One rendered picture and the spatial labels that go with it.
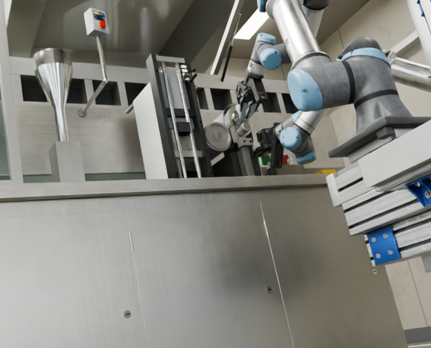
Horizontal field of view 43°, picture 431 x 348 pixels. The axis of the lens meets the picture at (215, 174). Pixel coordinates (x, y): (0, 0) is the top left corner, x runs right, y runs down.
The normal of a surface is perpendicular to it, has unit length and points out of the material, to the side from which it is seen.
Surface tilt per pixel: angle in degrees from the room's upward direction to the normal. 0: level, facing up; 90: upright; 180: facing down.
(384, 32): 90
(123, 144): 90
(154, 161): 90
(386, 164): 90
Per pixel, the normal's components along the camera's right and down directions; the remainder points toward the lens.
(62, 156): 0.50, -0.34
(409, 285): -0.88, 0.05
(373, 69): 0.00, -0.28
